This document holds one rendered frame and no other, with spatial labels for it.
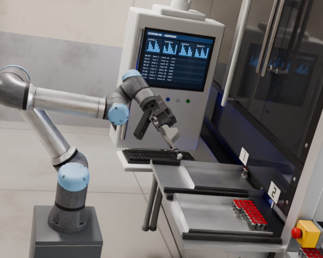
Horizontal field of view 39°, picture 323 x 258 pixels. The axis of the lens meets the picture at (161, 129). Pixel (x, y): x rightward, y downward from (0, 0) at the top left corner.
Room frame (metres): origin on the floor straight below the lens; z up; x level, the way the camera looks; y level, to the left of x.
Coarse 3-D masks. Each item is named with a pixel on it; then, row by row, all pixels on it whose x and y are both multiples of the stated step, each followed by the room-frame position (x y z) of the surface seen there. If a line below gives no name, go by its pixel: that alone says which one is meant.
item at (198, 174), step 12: (192, 168) 2.06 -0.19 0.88; (204, 168) 2.09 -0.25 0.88; (216, 168) 2.11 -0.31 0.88; (228, 168) 2.13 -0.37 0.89; (240, 168) 2.15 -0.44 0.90; (192, 180) 1.86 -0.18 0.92; (204, 180) 1.96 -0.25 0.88; (216, 180) 1.98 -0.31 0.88; (228, 180) 2.01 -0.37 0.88; (240, 180) 2.04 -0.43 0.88; (252, 192) 1.89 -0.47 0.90
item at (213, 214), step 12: (180, 204) 1.68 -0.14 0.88; (192, 204) 1.70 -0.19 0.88; (204, 204) 1.72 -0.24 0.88; (216, 204) 1.74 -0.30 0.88; (228, 204) 1.76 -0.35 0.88; (180, 216) 1.57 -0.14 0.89; (192, 216) 1.61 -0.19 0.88; (204, 216) 1.62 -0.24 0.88; (216, 216) 1.64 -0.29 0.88; (228, 216) 1.66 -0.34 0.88; (192, 228) 1.46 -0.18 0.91; (204, 228) 1.53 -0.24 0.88; (216, 228) 1.55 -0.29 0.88; (228, 228) 1.57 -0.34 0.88; (240, 228) 1.59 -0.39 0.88
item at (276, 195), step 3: (273, 183) 1.70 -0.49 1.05; (270, 186) 1.72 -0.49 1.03; (273, 186) 1.70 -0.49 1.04; (276, 186) 1.68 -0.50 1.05; (270, 189) 1.71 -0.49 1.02; (273, 189) 1.69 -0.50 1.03; (276, 189) 1.67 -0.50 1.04; (270, 192) 1.71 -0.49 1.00; (276, 192) 1.66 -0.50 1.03; (279, 192) 1.64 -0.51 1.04; (270, 195) 1.70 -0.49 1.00; (273, 195) 1.68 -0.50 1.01; (276, 195) 1.66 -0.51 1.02; (273, 198) 1.67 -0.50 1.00; (276, 198) 1.65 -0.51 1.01; (276, 201) 1.65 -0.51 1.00
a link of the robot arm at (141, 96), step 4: (148, 88) 1.66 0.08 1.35; (140, 92) 1.64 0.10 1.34; (144, 92) 1.64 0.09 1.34; (148, 92) 1.64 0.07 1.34; (152, 92) 1.65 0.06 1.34; (136, 96) 1.64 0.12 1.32; (140, 96) 1.63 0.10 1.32; (144, 96) 1.62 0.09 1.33; (148, 96) 1.62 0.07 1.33; (152, 96) 1.64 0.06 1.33; (136, 100) 1.64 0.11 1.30; (140, 100) 1.62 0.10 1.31; (144, 100) 1.62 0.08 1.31; (140, 104) 1.62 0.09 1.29; (140, 108) 1.64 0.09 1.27
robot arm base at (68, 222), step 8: (56, 208) 1.49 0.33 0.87; (64, 208) 1.47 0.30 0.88; (72, 208) 1.48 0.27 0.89; (80, 208) 1.50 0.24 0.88; (48, 216) 1.51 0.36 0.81; (56, 216) 1.48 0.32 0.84; (64, 216) 1.47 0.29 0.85; (72, 216) 1.48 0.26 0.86; (80, 216) 1.50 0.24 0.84; (56, 224) 1.46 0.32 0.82; (64, 224) 1.46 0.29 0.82; (72, 224) 1.47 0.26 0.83; (80, 224) 1.49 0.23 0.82; (64, 232) 1.46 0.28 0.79; (72, 232) 1.46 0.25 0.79
